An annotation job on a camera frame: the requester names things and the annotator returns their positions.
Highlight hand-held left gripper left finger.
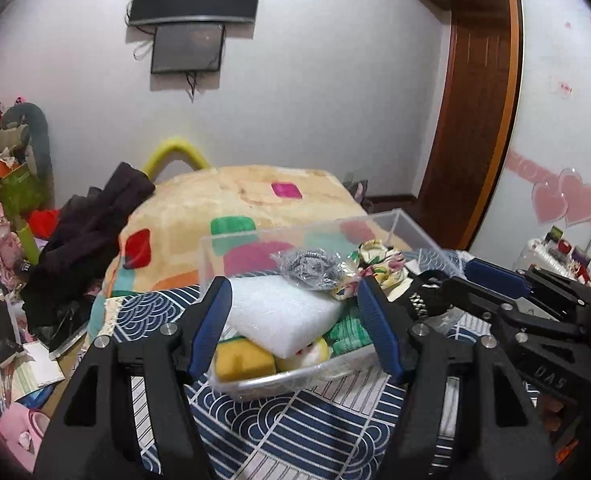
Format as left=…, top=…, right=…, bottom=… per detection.
left=33, top=276, right=234, bottom=480

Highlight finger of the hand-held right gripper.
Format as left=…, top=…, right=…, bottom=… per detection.
left=463, top=259, right=591, bottom=321
left=443, top=276, right=581, bottom=342

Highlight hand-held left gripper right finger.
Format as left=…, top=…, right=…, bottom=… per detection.
left=356, top=276, right=561, bottom=480

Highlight white foam sponge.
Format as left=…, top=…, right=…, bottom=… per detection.
left=223, top=276, right=343, bottom=353

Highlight steel scrubber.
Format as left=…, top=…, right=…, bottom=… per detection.
left=272, top=247, right=359, bottom=292

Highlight pink slipper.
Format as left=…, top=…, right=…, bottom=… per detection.
left=0, top=405, right=51, bottom=473

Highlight dark bag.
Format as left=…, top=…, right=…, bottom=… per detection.
left=343, top=172, right=376, bottom=213

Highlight blue patterned cloth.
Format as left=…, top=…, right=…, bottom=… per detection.
left=90, top=250, right=541, bottom=480

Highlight pink bunny doll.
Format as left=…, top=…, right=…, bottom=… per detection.
left=0, top=202, right=26, bottom=281

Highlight pink heart stickers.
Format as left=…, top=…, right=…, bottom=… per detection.
left=531, top=169, right=591, bottom=228

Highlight dark clothes pile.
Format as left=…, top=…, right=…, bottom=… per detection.
left=23, top=161, right=156, bottom=346

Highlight green knitted glove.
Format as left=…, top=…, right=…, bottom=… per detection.
left=323, top=305, right=379, bottom=358

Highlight yellow foam tube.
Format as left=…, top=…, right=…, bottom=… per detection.
left=142, top=136, right=212, bottom=181

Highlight green cylinder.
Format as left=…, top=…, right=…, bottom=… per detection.
left=18, top=225, right=41, bottom=266

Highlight yellow sponge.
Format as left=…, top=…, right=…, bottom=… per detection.
left=214, top=338, right=277, bottom=380

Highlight white booklet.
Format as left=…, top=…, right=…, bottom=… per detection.
left=13, top=342, right=66, bottom=391

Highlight wooden wardrobe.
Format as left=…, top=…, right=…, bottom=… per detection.
left=397, top=0, right=523, bottom=251

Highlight white sliding door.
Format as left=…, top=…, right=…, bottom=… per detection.
left=468, top=0, right=591, bottom=271

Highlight clear plastic box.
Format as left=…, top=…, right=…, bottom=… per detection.
left=200, top=209, right=443, bottom=401

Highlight pink ribbon sticker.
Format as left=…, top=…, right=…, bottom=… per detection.
left=505, top=150, right=561, bottom=186

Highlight floral fabric scrunchie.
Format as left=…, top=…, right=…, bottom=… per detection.
left=333, top=240, right=410, bottom=302

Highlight green cardboard box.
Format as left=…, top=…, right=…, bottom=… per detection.
left=0, top=162, right=46, bottom=221

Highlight beige blanket with coloured squares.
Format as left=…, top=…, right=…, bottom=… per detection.
left=88, top=164, right=416, bottom=341

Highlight small black wall monitor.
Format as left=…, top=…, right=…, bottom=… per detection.
left=150, top=21, right=226, bottom=76

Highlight red cloth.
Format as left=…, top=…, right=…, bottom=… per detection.
left=28, top=208, right=61, bottom=241

